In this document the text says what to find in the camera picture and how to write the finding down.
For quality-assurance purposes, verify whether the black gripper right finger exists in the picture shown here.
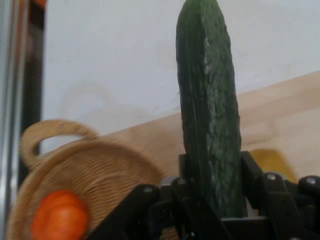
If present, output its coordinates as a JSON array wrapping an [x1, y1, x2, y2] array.
[[239, 150, 320, 240]]

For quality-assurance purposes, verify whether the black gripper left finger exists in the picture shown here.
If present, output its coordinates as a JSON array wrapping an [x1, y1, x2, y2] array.
[[86, 153, 227, 240]]

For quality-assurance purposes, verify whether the long dark green cucumber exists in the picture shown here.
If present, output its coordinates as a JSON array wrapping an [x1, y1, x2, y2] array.
[[175, 0, 249, 220]]

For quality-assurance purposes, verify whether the yellow toy bell pepper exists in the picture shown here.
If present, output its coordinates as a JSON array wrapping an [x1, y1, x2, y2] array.
[[249, 148, 299, 182]]

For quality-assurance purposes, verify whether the woven wicker basket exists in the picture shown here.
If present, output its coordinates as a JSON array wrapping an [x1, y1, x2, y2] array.
[[6, 119, 181, 240]]

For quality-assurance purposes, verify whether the bamboo cutting board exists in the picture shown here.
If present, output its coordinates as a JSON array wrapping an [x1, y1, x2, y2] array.
[[99, 70, 320, 186]]

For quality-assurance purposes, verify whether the orange toy tomato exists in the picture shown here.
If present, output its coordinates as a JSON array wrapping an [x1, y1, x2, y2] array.
[[30, 190, 90, 240]]

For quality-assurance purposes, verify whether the aluminium rail along wall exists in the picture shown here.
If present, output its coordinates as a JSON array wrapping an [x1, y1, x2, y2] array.
[[0, 0, 29, 227]]

